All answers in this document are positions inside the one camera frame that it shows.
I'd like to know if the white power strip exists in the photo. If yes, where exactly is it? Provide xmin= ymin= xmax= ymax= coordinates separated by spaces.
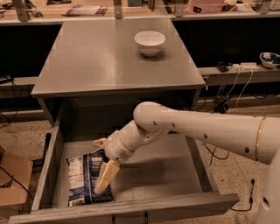
xmin=232 ymin=62 xmax=260 ymax=71

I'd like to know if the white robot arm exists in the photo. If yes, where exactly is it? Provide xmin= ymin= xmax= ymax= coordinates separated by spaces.
xmin=94 ymin=101 xmax=280 ymax=224

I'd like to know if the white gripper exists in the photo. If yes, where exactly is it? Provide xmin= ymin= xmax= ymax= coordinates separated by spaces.
xmin=93 ymin=130 xmax=133 ymax=194

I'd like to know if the short black cable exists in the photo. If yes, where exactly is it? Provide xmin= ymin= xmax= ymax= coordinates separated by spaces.
xmin=230 ymin=178 xmax=256 ymax=213

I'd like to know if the black cable on floor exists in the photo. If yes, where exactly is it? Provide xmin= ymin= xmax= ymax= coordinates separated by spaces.
xmin=195 ymin=95 xmax=230 ymax=166

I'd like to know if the black drawer handle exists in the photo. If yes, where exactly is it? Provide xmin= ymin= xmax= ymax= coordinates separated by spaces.
xmin=111 ymin=213 xmax=149 ymax=224

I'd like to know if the open grey top drawer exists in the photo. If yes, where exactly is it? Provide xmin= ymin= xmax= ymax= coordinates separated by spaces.
xmin=9 ymin=100 xmax=239 ymax=224

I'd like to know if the white cable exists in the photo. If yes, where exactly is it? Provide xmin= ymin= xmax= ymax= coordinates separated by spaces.
xmin=226 ymin=69 xmax=254 ymax=113

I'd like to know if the brown cardboard box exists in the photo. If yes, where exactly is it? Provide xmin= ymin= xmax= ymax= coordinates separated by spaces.
xmin=0 ymin=147 xmax=33 ymax=218

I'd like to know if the magazine on back shelf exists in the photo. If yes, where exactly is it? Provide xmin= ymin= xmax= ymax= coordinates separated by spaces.
xmin=66 ymin=4 xmax=107 ymax=16

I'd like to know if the grey cabinet counter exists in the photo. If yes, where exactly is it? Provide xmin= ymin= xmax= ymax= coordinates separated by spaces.
xmin=31 ymin=18 xmax=205 ymax=110

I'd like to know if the black power adapter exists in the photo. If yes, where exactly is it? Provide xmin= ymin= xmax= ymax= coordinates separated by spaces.
xmin=214 ymin=102 xmax=229 ymax=114

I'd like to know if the white ceramic bowl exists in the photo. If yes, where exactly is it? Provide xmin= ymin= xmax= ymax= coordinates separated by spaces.
xmin=134 ymin=31 xmax=165 ymax=57

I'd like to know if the blue chip bag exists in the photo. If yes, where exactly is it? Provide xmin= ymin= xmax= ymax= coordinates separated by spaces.
xmin=66 ymin=149 xmax=113 ymax=207

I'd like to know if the black small device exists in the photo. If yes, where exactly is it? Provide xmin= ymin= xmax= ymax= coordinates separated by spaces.
xmin=216 ymin=61 xmax=228 ymax=73

